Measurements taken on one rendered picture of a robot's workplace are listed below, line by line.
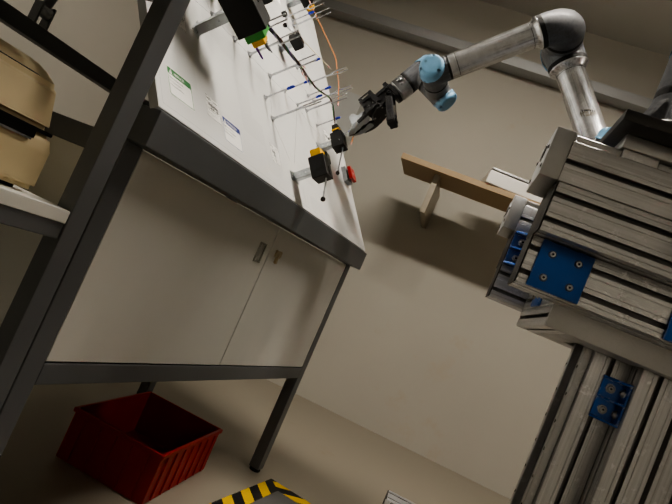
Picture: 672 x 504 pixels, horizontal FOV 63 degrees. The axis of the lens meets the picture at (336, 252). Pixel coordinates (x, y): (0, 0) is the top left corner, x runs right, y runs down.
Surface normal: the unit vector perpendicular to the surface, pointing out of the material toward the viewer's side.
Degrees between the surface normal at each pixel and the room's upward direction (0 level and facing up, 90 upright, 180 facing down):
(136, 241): 90
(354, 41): 90
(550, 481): 90
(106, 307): 90
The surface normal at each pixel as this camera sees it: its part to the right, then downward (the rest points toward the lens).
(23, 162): 0.87, 0.36
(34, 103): 0.95, 0.06
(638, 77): -0.18, -0.14
